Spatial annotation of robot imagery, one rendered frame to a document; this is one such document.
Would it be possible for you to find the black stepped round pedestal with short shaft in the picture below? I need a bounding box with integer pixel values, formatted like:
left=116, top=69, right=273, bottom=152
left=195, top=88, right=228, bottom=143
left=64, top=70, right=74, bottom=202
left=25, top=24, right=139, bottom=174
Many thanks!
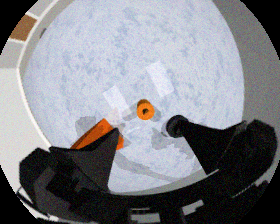
left=165, top=115, right=189, bottom=139

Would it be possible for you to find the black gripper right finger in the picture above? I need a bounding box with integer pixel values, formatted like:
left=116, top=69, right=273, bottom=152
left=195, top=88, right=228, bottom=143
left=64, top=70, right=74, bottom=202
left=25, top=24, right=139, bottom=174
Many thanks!
left=177, top=120, right=248, bottom=175

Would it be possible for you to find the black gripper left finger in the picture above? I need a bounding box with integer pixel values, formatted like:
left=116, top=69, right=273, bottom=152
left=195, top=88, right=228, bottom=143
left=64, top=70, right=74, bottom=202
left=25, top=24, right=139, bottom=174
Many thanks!
left=48, top=128, right=119, bottom=192

